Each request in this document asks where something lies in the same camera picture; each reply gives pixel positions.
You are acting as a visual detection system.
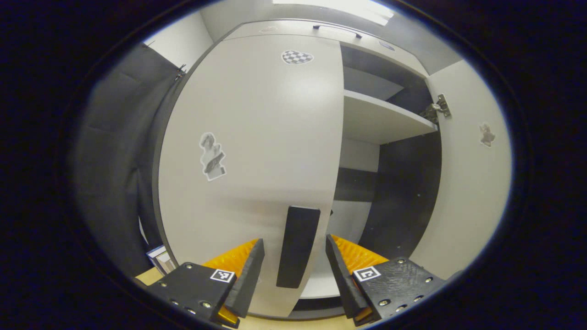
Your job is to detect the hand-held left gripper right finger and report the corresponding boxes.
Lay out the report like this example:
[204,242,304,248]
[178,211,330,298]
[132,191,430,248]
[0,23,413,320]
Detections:
[326,234,448,327]

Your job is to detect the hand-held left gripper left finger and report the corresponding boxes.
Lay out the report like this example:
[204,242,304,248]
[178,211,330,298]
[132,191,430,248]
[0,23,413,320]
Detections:
[149,238,266,329]

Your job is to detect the black door handle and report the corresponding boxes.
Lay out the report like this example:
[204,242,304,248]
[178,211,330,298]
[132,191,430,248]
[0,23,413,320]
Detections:
[276,206,321,289]

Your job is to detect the grey double-door shoe cabinet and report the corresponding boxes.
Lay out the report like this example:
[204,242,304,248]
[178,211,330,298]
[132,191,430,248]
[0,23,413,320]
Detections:
[151,18,513,320]

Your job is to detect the grey cabinet shelf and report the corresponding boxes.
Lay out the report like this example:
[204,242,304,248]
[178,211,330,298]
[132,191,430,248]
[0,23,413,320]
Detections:
[343,89,438,146]

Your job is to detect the metal door hinge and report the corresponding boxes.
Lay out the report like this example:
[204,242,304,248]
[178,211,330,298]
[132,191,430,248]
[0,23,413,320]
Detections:
[420,94,452,124]

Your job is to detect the blue and white books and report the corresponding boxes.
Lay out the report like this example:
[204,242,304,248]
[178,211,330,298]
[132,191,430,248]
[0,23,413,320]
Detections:
[146,245,177,275]

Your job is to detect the black backdrop cloth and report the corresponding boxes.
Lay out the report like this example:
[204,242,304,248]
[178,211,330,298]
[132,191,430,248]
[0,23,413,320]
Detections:
[76,43,186,278]

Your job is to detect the long ceiling light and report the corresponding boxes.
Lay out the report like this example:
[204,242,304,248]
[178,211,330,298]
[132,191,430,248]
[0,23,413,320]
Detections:
[273,0,395,26]

